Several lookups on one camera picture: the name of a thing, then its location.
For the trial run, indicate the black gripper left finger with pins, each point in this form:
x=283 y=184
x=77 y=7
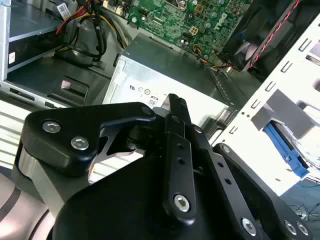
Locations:
x=62 y=130

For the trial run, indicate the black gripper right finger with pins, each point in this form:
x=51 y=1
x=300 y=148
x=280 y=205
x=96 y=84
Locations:
x=225 y=180

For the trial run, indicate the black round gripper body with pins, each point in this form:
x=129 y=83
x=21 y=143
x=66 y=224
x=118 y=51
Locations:
x=120 y=212

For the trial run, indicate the hard disk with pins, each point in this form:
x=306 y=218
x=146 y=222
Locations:
x=277 y=140

